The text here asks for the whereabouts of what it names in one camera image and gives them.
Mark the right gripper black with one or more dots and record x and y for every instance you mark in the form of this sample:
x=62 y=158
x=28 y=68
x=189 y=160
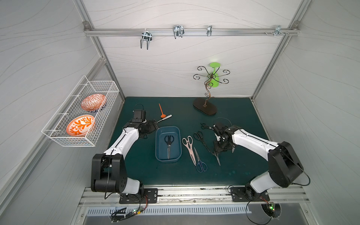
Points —
x=222 y=143

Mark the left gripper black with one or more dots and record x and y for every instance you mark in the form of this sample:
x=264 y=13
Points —
x=153 y=125

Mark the pink handled scissors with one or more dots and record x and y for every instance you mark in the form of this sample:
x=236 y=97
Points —
x=188 y=143

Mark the black scissors small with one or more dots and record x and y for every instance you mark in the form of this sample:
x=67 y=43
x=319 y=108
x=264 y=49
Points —
x=217 y=157

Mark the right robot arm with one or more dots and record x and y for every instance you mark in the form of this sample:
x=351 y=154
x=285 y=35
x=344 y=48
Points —
x=284 y=166

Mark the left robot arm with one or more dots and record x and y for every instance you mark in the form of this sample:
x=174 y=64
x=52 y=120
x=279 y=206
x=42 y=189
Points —
x=108 y=170

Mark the black scissors top thin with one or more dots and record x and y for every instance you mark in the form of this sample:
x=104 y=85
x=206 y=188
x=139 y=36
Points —
x=204 y=126

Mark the blue plastic storage box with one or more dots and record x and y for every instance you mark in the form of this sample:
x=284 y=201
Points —
x=161 y=146

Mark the orange plastic spoon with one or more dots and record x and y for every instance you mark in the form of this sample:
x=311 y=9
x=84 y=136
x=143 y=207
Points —
x=162 y=114

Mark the black metal tree stand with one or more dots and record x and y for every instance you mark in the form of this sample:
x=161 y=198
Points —
x=203 y=104

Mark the orange patterned bowl rear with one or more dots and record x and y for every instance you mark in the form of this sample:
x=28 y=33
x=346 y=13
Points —
x=94 y=103

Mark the orange patterned bowl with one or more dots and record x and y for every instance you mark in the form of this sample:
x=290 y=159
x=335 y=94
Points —
x=94 y=103
x=81 y=125

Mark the orange patterned bowl front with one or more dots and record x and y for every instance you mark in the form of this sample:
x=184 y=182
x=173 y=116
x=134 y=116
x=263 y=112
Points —
x=81 y=125

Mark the white vent strip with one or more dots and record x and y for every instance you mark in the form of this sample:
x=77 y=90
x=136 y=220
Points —
x=220 y=209

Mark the metal double hook left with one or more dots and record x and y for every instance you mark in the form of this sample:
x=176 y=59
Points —
x=146 y=37

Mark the metal double hook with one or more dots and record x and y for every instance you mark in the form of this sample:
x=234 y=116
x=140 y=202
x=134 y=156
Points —
x=146 y=37
x=178 y=31

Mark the metal double hook middle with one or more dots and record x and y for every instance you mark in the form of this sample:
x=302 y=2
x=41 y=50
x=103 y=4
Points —
x=178 y=31

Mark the metal single hook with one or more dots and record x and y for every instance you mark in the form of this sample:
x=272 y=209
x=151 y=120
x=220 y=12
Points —
x=209 y=30

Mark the metal hook right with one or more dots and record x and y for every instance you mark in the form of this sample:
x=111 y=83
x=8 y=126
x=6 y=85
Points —
x=277 y=32

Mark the metal spoon white handle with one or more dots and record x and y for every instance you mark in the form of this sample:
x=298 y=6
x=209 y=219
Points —
x=167 y=117

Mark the blue handled scissors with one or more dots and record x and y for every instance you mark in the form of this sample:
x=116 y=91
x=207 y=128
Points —
x=200 y=166

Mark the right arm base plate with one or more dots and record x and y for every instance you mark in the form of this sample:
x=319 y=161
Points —
x=239 y=194

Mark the white wire basket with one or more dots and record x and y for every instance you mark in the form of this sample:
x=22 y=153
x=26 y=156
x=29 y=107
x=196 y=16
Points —
x=55 y=129

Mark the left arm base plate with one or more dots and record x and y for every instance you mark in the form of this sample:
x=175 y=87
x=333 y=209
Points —
x=145 y=195

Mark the aluminium front rail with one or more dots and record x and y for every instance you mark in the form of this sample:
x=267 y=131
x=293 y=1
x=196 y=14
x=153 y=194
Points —
x=195 y=195

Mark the aluminium rail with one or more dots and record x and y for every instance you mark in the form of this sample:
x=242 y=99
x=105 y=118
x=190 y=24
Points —
x=195 y=195
x=202 y=32

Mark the aluminium top rail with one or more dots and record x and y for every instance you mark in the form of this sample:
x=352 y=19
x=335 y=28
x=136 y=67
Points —
x=202 y=32

